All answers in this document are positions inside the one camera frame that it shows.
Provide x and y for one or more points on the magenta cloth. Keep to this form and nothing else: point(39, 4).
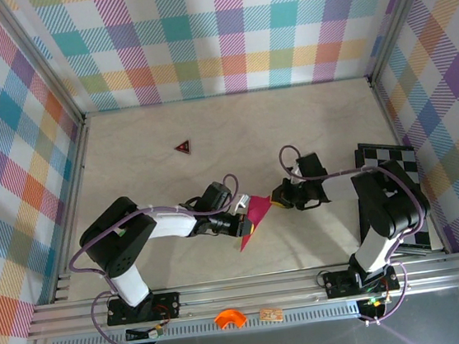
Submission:
point(259, 214)

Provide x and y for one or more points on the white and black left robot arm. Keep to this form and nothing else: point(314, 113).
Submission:
point(173, 226)

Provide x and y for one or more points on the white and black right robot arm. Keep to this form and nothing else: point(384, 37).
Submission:
point(390, 203)

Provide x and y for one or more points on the red triangle marker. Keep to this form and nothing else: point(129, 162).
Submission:
point(183, 147)

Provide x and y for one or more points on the black and grey checkerboard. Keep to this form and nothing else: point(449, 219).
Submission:
point(376, 153)

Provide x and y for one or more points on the small wooden tag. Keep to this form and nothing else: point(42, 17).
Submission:
point(270, 314)

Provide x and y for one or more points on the small circuit board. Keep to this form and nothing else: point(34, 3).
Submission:
point(373, 303)

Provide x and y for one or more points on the small green connector module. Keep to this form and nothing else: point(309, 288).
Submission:
point(154, 333)

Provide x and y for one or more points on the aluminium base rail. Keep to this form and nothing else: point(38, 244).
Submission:
point(247, 292)

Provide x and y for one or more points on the aluminium side rail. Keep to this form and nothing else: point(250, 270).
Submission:
point(387, 116)
point(73, 198)

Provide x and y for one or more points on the orange plastic bracket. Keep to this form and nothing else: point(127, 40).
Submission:
point(229, 319)

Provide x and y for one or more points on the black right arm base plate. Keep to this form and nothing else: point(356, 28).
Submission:
point(337, 284)

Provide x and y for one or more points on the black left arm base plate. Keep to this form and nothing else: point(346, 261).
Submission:
point(166, 306)

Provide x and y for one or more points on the aluminium frame post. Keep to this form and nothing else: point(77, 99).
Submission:
point(398, 15)
point(44, 64)

